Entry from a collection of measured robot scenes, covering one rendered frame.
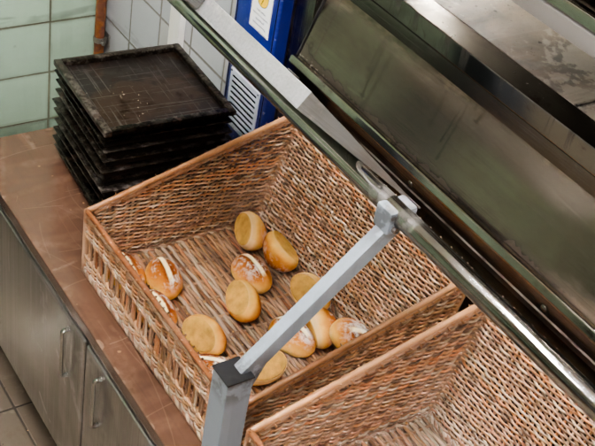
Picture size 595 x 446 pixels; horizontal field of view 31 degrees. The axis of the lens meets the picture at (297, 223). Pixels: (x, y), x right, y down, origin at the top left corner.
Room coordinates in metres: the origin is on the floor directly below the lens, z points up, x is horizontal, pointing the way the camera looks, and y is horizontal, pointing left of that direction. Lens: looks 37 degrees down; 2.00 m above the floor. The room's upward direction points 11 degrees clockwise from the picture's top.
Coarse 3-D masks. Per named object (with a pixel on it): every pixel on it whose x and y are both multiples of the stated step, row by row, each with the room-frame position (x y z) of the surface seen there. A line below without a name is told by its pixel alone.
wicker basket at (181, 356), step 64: (256, 128) 1.81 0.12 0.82; (128, 192) 1.61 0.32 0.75; (192, 192) 1.71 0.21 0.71; (320, 192) 1.74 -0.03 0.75; (192, 256) 1.66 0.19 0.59; (256, 256) 1.70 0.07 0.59; (128, 320) 1.42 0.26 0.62; (256, 320) 1.51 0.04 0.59; (384, 320) 1.51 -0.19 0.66; (320, 384) 1.26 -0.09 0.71
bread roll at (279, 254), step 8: (272, 232) 1.71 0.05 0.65; (264, 240) 1.70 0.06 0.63; (272, 240) 1.68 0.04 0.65; (280, 240) 1.69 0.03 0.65; (264, 248) 1.68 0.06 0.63; (272, 248) 1.67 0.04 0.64; (280, 248) 1.67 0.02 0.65; (288, 248) 1.68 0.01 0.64; (264, 256) 1.68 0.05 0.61; (272, 256) 1.66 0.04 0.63; (280, 256) 1.65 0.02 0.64; (288, 256) 1.65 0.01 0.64; (296, 256) 1.67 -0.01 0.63; (272, 264) 1.65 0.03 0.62; (280, 264) 1.65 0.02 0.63; (288, 264) 1.65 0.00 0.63; (296, 264) 1.66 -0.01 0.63; (280, 272) 1.65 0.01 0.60
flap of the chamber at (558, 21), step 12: (516, 0) 1.36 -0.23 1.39; (528, 0) 1.35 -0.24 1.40; (540, 0) 1.34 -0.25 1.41; (588, 0) 1.40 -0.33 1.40; (540, 12) 1.33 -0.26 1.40; (552, 12) 1.32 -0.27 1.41; (552, 24) 1.31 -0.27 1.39; (564, 24) 1.30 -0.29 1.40; (576, 24) 1.29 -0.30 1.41; (564, 36) 1.29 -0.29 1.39; (576, 36) 1.28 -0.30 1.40; (588, 36) 1.27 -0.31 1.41; (588, 48) 1.26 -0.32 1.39
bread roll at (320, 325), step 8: (320, 312) 1.50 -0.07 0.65; (328, 312) 1.51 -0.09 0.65; (312, 320) 1.48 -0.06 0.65; (320, 320) 1.48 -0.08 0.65; (328, 320) 1.48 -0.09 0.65; (312, 328) 1.47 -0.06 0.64; (320, 328) 1.46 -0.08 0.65; (328, 328) 1.47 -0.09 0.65; (320, 336) 1.45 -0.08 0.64; (328, 336) 1.46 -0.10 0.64; (320, 344) 1.45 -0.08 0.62; (328, 344) 1.45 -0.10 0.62
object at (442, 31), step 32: (384, 0) 1.78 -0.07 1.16; (416, 0) 1.76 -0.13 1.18; (416, 32) 1.70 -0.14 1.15; (448, 32) 1.66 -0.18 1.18; (480, 64) 1.58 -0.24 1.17; (512, 64) 1.59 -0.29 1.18; (512, 96) 1.52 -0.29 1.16; (544, 96) 1.51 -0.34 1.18; (544, 128) 1.46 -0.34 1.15; (576, 128) 1.43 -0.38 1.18; (576, 160) 1.40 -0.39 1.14
